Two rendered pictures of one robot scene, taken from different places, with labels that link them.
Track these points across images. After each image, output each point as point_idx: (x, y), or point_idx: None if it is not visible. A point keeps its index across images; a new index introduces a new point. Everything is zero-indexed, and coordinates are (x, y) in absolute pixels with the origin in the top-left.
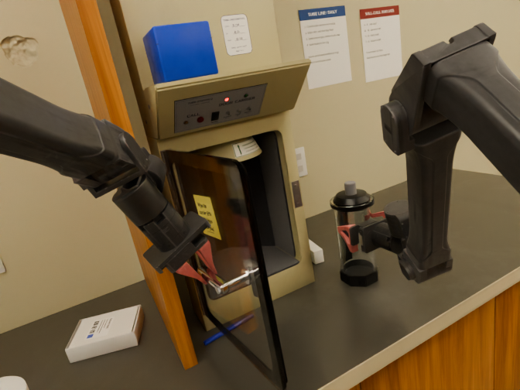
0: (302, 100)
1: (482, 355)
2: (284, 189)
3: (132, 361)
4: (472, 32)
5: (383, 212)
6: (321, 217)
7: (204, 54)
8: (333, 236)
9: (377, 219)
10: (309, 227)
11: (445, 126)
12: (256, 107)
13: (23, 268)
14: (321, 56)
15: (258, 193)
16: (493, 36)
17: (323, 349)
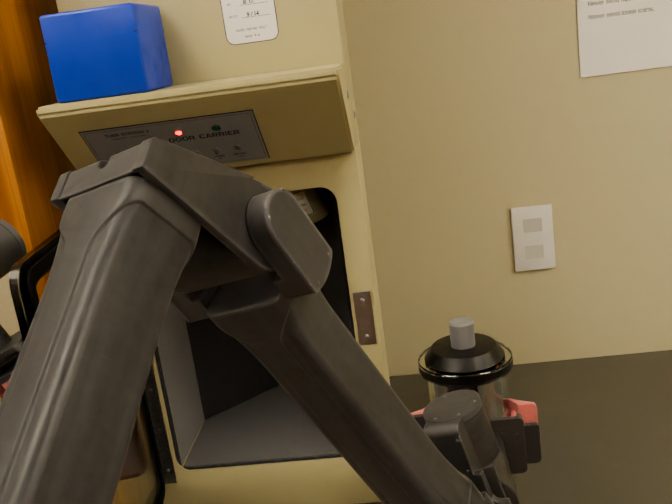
0: (560, 102)
1: None
2: (349, 303)
3: None
4: (130, 154)
5: (515, 404)
6: (563, 370)
7: (122, 59)
8: (538, 420)
9: (669, 411)
10: (518, 384)
11: (263, 288)
12: (255, 147)
13: (16, 327)
14: (625, 3)
15: (343, 294)
16: (141, 170)
17: None
